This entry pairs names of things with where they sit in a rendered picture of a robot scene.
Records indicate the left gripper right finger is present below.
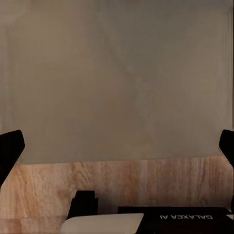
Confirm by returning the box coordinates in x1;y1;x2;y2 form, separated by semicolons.
219;130;234;168

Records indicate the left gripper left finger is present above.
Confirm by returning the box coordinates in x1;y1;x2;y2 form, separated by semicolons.
0;130;25;187

